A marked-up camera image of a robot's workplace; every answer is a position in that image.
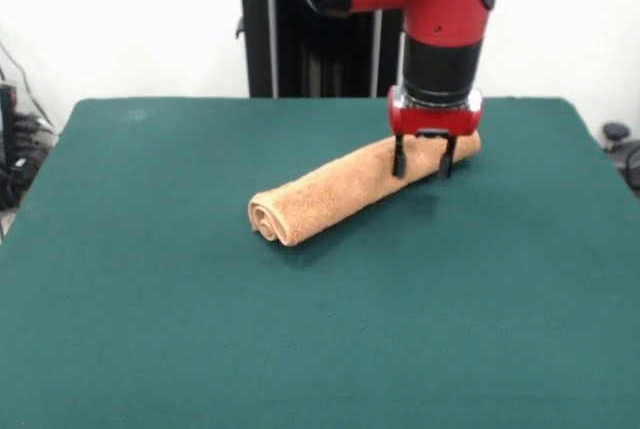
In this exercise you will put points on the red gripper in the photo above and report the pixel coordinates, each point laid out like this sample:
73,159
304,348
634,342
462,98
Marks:
435,120

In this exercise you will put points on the orange terry towel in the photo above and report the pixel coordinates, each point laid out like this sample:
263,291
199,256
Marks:
325,189

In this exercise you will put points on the black equipment stack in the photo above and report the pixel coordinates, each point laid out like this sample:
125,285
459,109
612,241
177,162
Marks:
12,159

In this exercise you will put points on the dark green table cloth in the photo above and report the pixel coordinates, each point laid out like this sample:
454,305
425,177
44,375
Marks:
150,309

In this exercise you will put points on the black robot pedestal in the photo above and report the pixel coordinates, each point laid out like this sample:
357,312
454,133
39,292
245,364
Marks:
300,59

